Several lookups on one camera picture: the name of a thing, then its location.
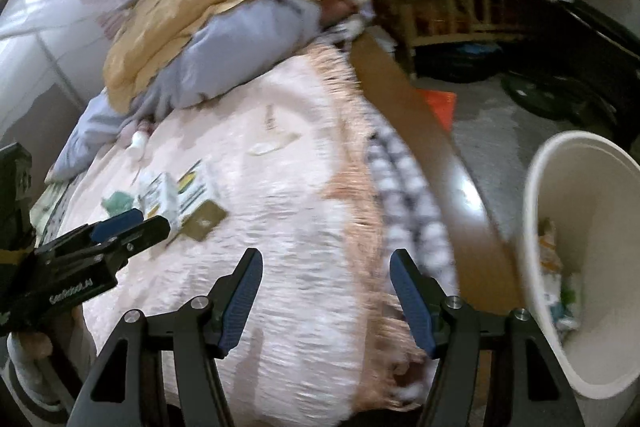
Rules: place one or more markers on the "crumpled wrappers pile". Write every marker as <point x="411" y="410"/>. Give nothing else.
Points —
<point x="562" y="277"/>

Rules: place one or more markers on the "wooden bed frame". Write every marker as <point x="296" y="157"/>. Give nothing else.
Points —
<point x="425" y="132"/>

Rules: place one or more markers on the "white carton box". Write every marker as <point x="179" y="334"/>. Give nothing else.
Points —
<point x="165" y="197"/>

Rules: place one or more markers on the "grey checkered cloth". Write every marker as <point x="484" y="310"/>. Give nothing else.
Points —
<point x="410" y="207"/>

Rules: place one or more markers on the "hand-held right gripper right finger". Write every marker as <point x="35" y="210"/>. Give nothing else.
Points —
<point x="412" y="302"/>

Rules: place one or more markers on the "yellow green striped packet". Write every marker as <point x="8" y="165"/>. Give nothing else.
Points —
<point x="195" y="182"/>

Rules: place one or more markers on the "black round fan base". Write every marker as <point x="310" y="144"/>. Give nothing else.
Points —
<point x="550" y="97"/>

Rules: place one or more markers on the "pink fringed blanket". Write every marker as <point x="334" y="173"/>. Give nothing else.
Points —
<point x="290" y="257"/>

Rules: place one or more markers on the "person's left hand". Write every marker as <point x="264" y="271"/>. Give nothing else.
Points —
<point x="32" y="344"/>

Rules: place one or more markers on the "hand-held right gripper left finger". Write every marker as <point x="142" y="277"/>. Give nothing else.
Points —
<point x="242" y="302"/>

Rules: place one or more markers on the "red flat box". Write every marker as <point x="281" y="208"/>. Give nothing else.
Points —
<point x="440" y="107"/>

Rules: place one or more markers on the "small white bottle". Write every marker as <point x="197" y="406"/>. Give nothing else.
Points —
<point x="136" y="143"/>

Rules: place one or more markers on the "white plastic bucket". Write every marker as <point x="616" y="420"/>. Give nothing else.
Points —
<point x="600" y="217"/>

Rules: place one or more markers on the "lavender quilt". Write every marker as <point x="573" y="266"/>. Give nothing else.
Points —
<point x="240" y="47"/>

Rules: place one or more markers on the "black bag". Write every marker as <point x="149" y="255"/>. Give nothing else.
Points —
<point x="460" y="62"/>

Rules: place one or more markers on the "green small packet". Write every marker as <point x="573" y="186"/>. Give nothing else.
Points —
<point x="117" y="202"/>

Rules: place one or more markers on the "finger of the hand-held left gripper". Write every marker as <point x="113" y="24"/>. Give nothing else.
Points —
<point x="145" y="234"/>
<point x="117" y="224"/>

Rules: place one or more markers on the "brown flat packet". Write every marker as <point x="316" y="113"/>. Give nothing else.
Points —
<point x="202" y="222"/>

